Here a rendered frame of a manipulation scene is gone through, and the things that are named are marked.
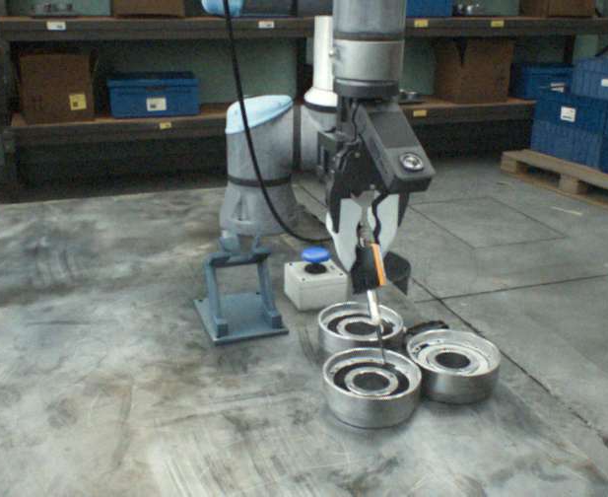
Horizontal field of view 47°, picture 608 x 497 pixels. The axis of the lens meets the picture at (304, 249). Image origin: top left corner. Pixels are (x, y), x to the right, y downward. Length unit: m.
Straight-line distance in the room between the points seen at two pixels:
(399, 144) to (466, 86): 4.22
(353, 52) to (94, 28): 3.39
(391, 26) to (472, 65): 4.19
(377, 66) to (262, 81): 4.16
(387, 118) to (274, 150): 0.52
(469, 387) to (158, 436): 0.33
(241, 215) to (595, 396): 1.52
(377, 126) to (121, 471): 0.42
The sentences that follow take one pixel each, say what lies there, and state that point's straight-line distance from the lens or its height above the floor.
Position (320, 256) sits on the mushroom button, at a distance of 0.98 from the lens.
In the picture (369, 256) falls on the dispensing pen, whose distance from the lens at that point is 0.80.
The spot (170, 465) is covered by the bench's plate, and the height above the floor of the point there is 0.80.
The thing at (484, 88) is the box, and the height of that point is 0.56.
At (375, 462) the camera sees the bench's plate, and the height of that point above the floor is 0.80.
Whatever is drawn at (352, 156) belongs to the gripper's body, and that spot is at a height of 1.06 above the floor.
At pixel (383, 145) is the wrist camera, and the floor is 1.08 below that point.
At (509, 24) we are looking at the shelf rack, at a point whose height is 0.97.
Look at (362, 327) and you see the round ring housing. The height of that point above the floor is 0.82.
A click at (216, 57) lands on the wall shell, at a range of 4.80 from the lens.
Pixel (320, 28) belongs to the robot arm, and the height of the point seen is 1.16.
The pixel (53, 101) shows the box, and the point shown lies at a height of 0.58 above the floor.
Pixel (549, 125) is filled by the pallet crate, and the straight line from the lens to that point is 5.01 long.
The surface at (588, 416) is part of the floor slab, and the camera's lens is 2.37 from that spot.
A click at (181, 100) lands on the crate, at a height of 0.55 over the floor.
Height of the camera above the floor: 1.23
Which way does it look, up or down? 21 degrees down
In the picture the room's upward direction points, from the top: 1 degrees clockwise
